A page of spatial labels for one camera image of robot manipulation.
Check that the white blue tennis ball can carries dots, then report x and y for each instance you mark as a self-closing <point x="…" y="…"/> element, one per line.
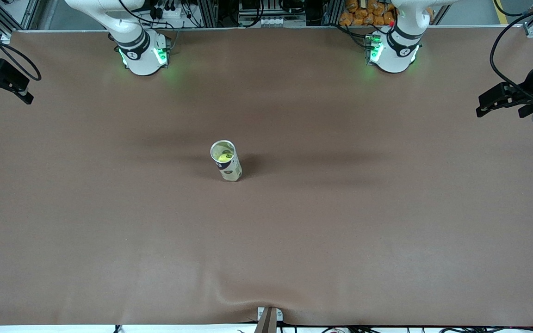
<point x="230" y="169"/>

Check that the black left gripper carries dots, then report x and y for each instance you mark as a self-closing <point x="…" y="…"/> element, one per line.
<point x="531" y="84"/>

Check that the yellow tennis ball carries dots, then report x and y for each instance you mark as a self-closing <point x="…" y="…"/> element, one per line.
<point x="222" y="158"/>

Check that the white terminal strip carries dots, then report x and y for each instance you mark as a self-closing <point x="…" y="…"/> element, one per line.
<point x="273" y="21"/>

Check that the white power strip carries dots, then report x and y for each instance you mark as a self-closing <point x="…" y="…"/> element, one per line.
<point x="169" y="11"/>

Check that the aluminium frame post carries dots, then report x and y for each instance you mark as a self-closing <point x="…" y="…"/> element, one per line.
<point x="269" y="321"/>

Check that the orange snack bags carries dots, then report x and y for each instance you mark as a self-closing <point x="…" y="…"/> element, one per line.
<point x="368" y="11"/>

